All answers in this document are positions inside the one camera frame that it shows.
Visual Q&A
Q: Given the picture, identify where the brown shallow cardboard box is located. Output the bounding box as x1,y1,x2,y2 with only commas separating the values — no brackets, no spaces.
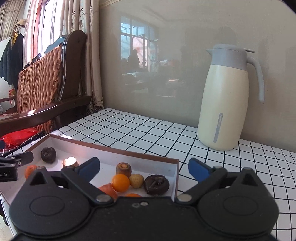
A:
1,135,179,210

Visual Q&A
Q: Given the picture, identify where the red plastic bag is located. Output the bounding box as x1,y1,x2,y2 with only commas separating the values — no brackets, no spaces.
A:
1,128,39,146

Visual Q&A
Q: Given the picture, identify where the large textured orange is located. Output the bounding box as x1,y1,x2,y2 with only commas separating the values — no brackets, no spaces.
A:
25,165,37,179

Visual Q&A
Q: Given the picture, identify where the dark wooden sofa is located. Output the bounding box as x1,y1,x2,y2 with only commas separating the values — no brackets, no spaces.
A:
1,38,89,136

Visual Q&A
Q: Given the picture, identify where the orange tangerine front of box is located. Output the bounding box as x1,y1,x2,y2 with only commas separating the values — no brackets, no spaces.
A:
125,193,142,197

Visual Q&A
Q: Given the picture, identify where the black hanging coat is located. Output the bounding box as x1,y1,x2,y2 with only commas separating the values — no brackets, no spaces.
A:
1,34,23,91

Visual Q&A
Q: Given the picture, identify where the small yellowish fruit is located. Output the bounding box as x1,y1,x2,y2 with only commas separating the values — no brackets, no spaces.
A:
129,174,144,188

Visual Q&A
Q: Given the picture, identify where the orange tangerine in box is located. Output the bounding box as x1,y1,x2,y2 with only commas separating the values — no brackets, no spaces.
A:
111,174,130,193

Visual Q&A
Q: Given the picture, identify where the cream thermos jug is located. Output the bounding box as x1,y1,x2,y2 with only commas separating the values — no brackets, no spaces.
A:
197,44,265,151

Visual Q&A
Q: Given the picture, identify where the straw hat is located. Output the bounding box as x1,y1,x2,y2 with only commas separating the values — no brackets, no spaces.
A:
16,19,26,28

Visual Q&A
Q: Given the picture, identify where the orange quilted sofa cushion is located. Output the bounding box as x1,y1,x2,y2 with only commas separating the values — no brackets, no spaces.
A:
16,45,64,133

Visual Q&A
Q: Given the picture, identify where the orange carrot piece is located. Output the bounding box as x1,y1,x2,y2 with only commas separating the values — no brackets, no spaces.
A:
99,183,118,200

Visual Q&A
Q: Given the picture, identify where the dark mangosteen in box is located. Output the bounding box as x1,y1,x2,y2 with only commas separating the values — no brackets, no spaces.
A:
41,147,57,164

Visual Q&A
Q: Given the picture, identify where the beige patterned curtain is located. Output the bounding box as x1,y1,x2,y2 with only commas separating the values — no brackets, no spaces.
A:
23,1,104,113

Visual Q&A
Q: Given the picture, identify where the dark mangosteen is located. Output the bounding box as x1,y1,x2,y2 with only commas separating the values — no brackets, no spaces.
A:
143,174,170,196
41,147,57,164

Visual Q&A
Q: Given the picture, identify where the brown carrot stub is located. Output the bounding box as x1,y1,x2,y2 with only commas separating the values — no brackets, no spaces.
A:
116,162,132,178

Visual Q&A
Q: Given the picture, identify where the tan round food piece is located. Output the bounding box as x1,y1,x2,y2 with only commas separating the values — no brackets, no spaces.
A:
62,157,79,168

